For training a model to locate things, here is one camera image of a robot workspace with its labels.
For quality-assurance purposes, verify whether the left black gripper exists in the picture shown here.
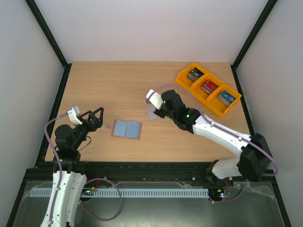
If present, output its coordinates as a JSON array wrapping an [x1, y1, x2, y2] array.
[[72, 107, 105, 150]]

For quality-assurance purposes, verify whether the pink leather card holder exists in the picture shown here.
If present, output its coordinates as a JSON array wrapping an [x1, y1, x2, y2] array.
[[105, 119, 143, 140]]

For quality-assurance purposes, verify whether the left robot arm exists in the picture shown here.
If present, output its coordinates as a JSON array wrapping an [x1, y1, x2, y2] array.
[[41, 105, 104, 227]]

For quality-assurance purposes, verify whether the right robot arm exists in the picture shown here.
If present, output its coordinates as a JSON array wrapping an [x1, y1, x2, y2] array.
[[146, 90, 273, 185]]

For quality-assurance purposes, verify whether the yellow bin with black cards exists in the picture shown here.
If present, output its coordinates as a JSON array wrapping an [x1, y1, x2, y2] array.
[[175, 62, 210, 91]]

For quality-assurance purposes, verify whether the black card stack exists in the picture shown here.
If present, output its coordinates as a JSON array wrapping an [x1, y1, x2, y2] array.
[[187, 67, 204, 82]]

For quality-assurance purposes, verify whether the yellow bin with red cards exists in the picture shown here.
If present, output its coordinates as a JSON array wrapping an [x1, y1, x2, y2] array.
[[190, 73, 224, 104]]

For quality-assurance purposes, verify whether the red card stack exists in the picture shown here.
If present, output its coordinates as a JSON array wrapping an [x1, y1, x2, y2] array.
[[201, 80, 219, 95]]

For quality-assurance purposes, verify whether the blue card stack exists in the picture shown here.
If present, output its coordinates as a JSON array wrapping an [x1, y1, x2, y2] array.
[[218, 91, 236, 106]]

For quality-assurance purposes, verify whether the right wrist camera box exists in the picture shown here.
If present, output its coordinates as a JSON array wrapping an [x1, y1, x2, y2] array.
[[145, 89, 163, 110]]

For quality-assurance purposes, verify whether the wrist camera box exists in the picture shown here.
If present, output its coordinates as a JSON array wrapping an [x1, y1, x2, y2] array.
[[145, 89, 163, 110], [67, 105, 82, 125]]

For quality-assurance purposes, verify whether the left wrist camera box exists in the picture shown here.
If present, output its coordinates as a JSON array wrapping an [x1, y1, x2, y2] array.
[[67, 105, 82, 125]]

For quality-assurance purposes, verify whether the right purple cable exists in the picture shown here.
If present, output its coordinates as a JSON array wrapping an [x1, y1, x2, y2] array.
[[151, 84, 280, 204]]

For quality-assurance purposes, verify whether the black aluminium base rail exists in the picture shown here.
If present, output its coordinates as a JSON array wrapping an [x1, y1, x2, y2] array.
[[23, 161, 277, 187]]

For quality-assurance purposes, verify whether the white slotted cable duct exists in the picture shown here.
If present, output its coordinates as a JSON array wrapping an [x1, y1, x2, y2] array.
[[25, 187, 210, 199]]

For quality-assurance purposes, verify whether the left black frame post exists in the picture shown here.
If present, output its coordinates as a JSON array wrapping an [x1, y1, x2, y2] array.
[[25, 0, 71, 69]]

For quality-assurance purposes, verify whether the black frame post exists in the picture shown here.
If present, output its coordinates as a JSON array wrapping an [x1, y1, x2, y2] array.
[[25, 0, 71, 69], [232, 0, 279, 69]]

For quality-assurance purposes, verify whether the right black frame post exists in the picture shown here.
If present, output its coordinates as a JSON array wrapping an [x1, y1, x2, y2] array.
[[232, 0, 279, 69]]

